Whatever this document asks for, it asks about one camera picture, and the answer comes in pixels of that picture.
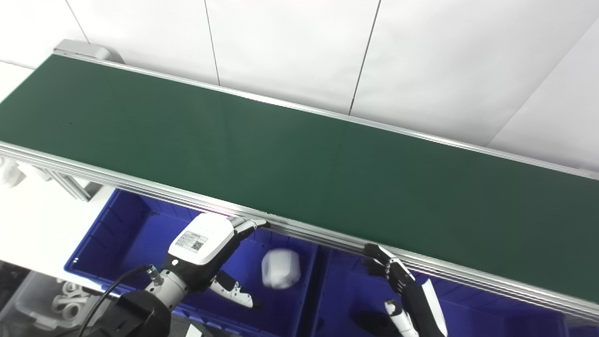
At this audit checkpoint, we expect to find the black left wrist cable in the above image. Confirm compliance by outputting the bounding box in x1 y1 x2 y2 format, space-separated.
77 264 163 337

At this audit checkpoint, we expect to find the aluminium conveyor support leg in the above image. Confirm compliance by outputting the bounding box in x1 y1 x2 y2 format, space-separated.
32 168 102 203

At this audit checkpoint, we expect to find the white cylindrical plastic part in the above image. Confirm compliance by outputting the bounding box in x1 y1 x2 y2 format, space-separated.
261 249 302 290

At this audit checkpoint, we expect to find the blue plastic bin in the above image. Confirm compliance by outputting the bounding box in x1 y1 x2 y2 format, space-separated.
64 187 320 337
309 247 570 337

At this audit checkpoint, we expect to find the green conveyor belt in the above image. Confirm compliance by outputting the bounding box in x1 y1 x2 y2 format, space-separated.
0 39 599 323

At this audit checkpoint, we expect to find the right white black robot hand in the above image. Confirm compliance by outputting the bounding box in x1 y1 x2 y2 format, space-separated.
363 243 448 337

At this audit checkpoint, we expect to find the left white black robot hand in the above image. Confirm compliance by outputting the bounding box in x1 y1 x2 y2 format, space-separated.
161 213 272 309

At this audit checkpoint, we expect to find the clear tub of white parts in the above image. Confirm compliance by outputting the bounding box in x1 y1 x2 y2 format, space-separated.
13 271 110 334

